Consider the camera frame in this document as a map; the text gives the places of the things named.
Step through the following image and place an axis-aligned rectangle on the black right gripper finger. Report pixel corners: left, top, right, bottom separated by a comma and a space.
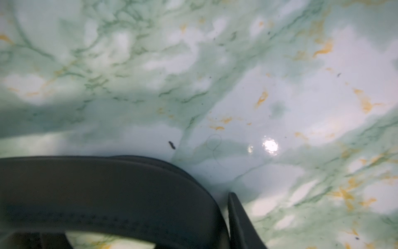
228, 192, 267, 249

